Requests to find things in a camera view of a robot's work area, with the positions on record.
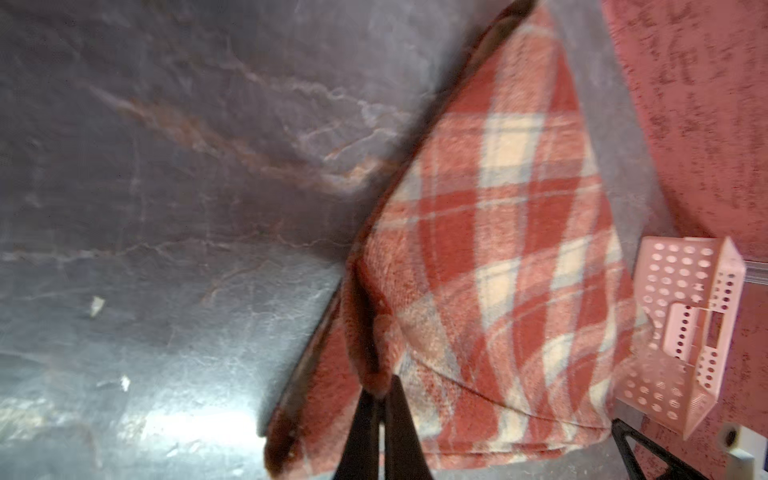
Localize red cloth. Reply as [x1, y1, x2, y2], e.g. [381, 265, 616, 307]
[264, 1, 648, 479]

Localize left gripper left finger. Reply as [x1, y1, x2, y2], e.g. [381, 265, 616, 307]
[333, 390, 381, 480]

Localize pink perforated plastic basket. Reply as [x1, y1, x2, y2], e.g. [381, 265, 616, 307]
[616, 237, 746, 439]

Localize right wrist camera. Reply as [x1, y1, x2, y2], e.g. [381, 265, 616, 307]
[717, 422, 767, 480]

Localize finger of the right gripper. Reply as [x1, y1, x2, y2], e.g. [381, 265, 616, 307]
[610, 418, 709, 480]

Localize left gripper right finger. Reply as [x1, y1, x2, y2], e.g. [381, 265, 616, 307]
[384, 375, 433, 480]

